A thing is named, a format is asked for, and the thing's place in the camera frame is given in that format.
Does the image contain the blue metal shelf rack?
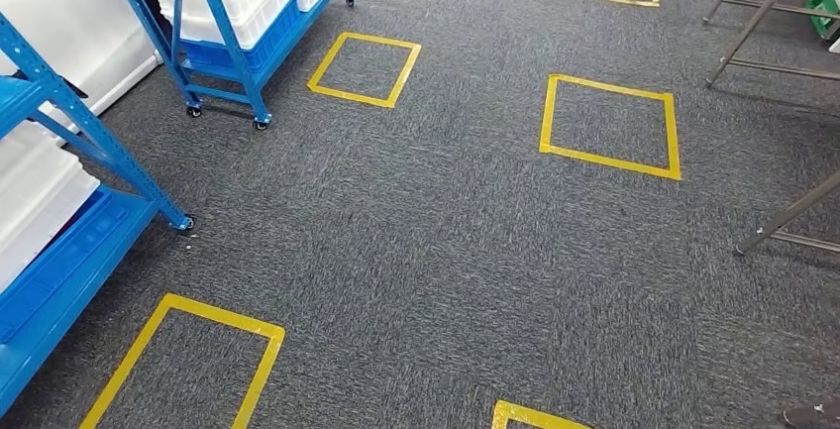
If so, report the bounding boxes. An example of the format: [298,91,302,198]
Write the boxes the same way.
[0,12,196,417]

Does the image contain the blue plastic crate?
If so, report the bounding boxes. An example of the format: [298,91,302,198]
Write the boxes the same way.
[0,188,131,343]
[178,0,304,74]

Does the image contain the yellow floor tape square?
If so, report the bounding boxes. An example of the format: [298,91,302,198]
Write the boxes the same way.
[491,400,595,429]
[78,292,287,429]

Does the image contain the blue wheeled rack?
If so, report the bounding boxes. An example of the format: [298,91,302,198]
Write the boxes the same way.
[98,0,359,132]

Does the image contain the steel table with black parts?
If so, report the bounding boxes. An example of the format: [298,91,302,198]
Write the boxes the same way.
[703,0,840,88]

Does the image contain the white car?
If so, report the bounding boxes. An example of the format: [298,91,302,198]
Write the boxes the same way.
[0,0,163,119]

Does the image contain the green crate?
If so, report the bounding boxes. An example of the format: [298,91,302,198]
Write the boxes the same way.
[805,0,840,40]

